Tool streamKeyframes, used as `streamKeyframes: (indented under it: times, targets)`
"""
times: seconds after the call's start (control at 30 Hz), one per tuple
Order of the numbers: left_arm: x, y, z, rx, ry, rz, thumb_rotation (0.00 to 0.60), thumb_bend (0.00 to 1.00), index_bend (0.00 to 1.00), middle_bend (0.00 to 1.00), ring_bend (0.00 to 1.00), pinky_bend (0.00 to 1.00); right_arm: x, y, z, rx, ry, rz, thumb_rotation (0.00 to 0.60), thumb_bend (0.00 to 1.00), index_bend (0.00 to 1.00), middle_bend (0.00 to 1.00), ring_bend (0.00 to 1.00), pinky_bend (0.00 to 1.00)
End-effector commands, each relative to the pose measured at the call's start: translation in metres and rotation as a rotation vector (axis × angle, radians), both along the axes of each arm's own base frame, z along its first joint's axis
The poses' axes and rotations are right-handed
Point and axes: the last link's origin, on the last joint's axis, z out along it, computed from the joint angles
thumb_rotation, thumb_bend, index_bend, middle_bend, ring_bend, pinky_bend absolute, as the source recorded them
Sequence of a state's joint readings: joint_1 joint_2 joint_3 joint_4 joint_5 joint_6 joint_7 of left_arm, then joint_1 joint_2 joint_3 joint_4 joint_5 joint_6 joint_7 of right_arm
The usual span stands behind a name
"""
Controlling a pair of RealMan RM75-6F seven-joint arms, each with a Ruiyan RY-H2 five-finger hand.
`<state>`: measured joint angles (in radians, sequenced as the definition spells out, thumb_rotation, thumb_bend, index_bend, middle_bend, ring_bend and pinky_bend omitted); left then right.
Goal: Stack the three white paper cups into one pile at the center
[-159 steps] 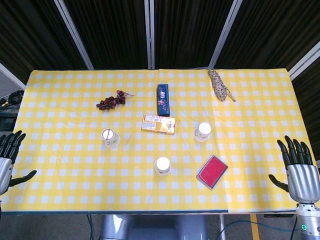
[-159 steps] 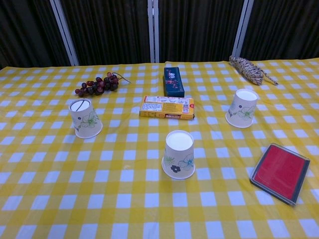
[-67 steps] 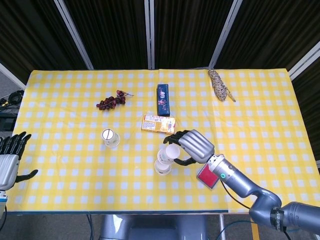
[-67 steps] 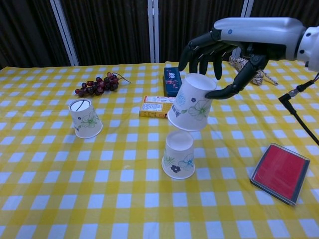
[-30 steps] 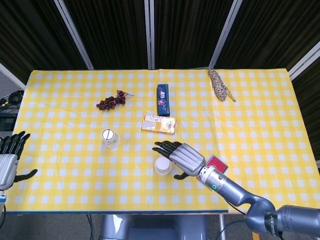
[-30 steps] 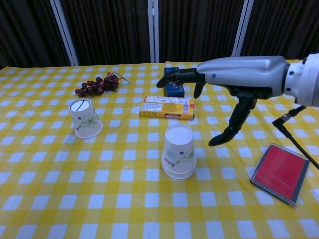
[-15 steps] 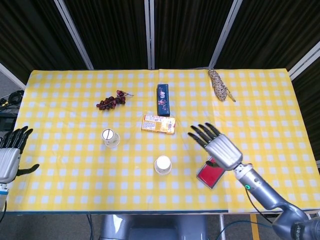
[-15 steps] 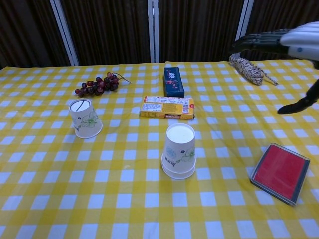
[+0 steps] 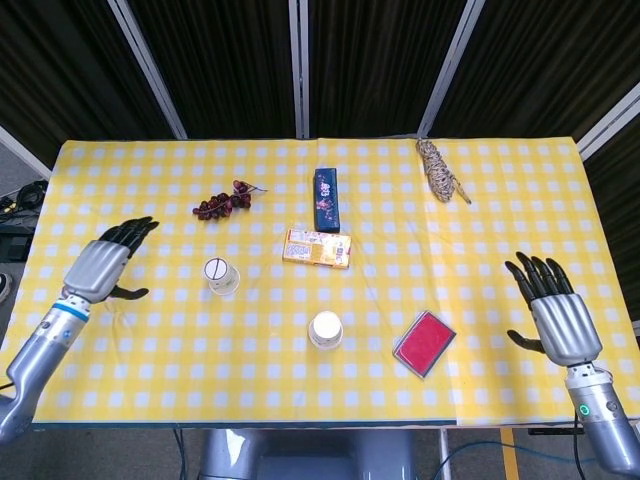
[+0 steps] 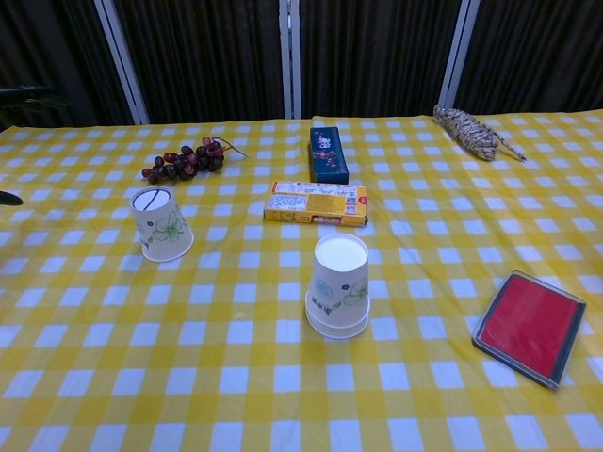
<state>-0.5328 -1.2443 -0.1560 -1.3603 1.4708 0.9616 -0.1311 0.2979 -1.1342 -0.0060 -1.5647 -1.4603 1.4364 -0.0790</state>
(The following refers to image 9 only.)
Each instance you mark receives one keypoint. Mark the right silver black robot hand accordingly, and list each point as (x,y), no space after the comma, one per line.
(565,325)

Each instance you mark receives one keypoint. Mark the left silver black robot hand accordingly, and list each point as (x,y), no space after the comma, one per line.
(97,270)

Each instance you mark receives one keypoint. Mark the white paper cup green print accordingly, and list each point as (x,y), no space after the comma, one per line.
(325,326)

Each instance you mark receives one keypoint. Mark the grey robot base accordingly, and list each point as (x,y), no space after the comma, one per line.
(300,455)

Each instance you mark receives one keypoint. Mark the paper cup with line mark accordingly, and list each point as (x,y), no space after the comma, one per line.
(222,277)

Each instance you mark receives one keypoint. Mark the yellow white checkered tablecloth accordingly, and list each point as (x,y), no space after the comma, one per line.
(250,360)

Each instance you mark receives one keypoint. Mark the black equipment box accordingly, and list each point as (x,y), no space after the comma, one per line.
(15,242)

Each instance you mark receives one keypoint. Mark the dark red grape bunch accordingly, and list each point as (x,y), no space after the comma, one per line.
(220,205)

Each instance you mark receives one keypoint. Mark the red pad with grey rim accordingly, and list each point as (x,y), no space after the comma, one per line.
(425,342)

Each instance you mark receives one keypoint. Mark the white table leg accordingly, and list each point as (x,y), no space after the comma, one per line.
(444,455)

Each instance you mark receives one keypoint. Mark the dark partition panel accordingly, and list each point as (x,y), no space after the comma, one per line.
(220,65)
(375,65)
(65,65)
(550,65)

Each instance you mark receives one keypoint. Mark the yellow snack box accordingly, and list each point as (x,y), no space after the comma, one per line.
(315,249)

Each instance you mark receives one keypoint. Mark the dark blue floral box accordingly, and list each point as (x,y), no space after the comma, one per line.
(327,200)

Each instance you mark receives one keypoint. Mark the white partition post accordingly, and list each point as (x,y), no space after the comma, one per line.
(20,152)
(147,65)
(300,65)
(610,122)
(450,65)

